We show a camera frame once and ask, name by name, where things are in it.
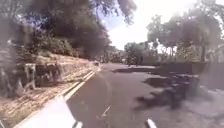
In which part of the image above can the grey stone wall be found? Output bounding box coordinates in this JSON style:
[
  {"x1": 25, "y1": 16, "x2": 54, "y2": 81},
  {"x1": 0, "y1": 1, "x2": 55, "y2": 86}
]
[{"x1": 0, "y1": 60, "x2": 98, "y2": 98}]

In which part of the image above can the row of dark trees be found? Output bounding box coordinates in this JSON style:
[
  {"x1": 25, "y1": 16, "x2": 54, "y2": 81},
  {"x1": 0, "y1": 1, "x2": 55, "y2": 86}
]
[{"x1": 0, "y1": 0, "x2": 138, "y2": 65}]

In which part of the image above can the white painted edge line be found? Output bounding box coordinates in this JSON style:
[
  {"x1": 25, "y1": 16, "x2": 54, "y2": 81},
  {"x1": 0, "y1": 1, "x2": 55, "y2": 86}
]
[{"x1": 61, "y1": 66, "x2": 103, "y2": 102}]

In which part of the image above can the grey asphalt road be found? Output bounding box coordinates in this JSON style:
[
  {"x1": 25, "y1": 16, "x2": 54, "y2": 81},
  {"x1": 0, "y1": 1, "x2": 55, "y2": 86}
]
[{"x1": 64, "y1": 62, "x2": 224, "y2": 128}]

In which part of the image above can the dry grass bank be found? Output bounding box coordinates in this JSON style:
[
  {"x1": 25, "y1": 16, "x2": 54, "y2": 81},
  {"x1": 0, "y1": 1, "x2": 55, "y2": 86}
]
[{"x1": 33, "y1": 52, "x2": 92, "y2": 68}]

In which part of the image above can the group of green trees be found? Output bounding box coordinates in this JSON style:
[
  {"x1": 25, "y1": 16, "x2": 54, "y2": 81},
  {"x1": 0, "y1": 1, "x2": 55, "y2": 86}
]
[{"x1": 123, "y1": 0, "x2": 224, "y2": 66}]

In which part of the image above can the robot's own part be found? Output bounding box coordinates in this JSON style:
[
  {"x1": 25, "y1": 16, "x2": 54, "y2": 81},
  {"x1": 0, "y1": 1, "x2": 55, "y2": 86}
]
[
  {"x1": 145, "y1": 118, "x2": 158, "y2": 128},
  {"x1": 73, "y1": 120, "x2": 84, "y2": 128}
]

